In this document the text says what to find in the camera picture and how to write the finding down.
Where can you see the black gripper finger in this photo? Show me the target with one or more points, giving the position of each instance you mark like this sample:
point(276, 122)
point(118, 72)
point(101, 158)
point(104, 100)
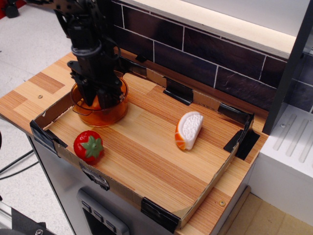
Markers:
point(87, 91)
point(109, 97)

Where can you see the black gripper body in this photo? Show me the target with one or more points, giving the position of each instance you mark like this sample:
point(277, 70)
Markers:
point(94, 68)

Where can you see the orange toy carrot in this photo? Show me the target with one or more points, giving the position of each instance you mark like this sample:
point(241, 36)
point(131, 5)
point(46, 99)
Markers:
point(95, 104)

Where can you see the orange transparent plastic pot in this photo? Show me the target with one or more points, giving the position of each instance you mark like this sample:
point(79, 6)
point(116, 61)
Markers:
point(103, 117)

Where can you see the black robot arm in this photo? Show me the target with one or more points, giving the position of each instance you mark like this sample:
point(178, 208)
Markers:
point(87, 24)

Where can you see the cardboard fence with black tape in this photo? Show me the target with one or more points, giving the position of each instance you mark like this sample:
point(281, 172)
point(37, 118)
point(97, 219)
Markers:
point(142, 163)

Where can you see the red toy strawberry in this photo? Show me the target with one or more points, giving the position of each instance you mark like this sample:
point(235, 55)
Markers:
point(88, 146)

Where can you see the white orange toy sushi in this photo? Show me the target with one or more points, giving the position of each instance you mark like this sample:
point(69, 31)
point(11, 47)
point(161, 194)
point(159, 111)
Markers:
point(187, 130)

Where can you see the grey control panel with buttons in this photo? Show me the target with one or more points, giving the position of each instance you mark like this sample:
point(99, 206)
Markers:
point(99, 219)

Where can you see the black equipment at lower left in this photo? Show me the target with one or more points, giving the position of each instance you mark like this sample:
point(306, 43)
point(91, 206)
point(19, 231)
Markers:
point(13, 222)

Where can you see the white toy sink drainboard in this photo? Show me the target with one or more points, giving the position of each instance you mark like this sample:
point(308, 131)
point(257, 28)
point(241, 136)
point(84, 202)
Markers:
point(283, 172)

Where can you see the dark grey shelf post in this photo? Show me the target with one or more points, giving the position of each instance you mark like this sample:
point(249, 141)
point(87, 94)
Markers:
point(300, 51)

